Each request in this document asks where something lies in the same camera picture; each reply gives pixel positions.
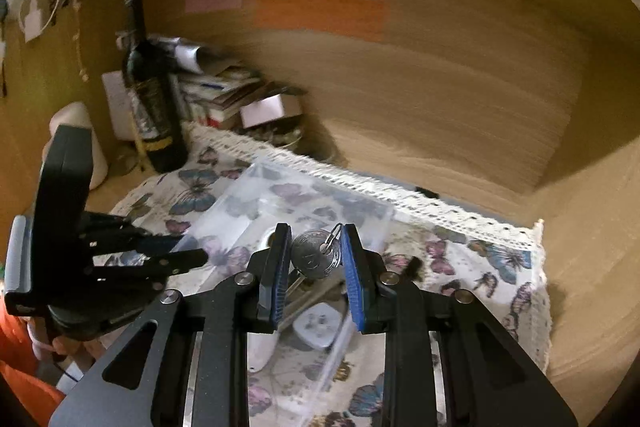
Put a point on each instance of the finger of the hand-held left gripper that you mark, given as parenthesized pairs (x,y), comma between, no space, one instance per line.
(130,232)
(160,264)

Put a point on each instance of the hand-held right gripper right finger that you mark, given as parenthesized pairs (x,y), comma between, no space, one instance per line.
(354,282)

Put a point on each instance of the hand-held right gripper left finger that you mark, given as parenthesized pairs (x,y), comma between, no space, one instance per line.
(281,277)

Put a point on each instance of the white plug adapter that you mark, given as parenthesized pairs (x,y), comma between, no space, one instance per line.
(320,323)

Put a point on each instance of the white elongated plastic piece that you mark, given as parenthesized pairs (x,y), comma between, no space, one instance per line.
(261,352)

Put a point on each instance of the clear plastic container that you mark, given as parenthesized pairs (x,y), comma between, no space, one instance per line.
(310,202)

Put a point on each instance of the person's left hand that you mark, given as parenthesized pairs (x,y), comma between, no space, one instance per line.
(70,349)

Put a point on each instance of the pale pink cylinder candle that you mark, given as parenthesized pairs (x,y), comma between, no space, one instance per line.
(97,142)

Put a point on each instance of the dark wine bottle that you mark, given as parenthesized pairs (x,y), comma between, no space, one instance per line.
(152,97)

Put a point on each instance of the butterfly print lace tablecloth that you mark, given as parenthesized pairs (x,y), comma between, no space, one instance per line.
(500,257)

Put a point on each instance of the orange clothing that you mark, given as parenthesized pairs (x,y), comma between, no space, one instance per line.
(22,367)

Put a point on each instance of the stack of books and papers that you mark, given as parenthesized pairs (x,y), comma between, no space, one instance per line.
(220,92)

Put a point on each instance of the small white cardboard box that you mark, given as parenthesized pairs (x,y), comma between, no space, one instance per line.
(265,111)

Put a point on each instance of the orange sticky note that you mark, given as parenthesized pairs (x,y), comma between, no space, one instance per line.
(320,16)

